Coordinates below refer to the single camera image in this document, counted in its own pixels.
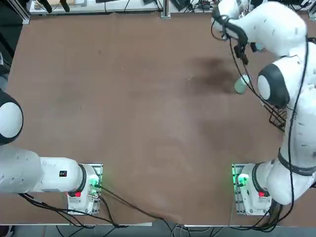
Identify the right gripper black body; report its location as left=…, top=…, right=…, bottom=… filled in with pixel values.
left=234, top=42, right=249, bottom=65

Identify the pale green plastic cup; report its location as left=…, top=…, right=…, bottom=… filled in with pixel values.
left=234, top=74, right=253, bottom=95

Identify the black power brick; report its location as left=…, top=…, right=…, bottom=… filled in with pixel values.
left=170, top=0, right=190, bottom=12

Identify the aluminium corner profile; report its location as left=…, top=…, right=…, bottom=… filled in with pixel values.
left=6, top=0, right=32, bottom=25

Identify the black wire cup rack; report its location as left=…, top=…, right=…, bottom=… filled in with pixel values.
left=261, top=97, right=288, bottom=131

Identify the aluminium camera post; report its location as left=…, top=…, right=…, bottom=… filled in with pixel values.
left=160, top=0, right=173, bottom=19

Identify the black table cable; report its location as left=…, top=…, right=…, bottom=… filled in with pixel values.
left=98, top=185, right=185, bottom=225

